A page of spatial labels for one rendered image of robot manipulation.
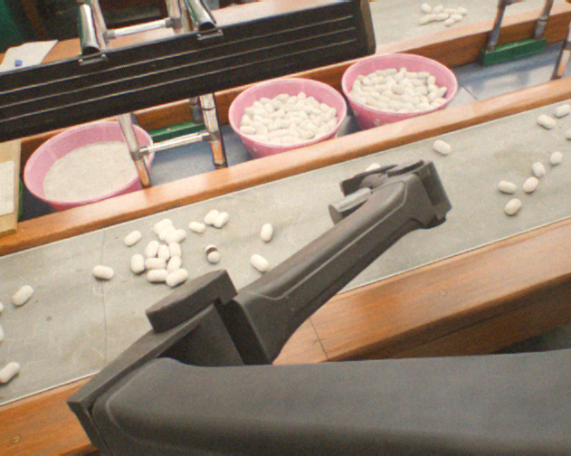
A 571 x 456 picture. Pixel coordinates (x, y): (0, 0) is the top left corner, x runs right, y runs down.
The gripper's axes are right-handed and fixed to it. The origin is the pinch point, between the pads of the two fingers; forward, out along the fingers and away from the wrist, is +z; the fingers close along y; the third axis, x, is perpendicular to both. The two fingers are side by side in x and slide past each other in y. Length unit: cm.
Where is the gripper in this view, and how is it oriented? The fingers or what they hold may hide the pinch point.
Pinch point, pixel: (355, 191)
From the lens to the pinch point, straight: 88.7
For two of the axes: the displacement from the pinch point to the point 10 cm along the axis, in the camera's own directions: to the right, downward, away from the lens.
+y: -9.4, 2.9, -1.8
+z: -2.1, -0.9, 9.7
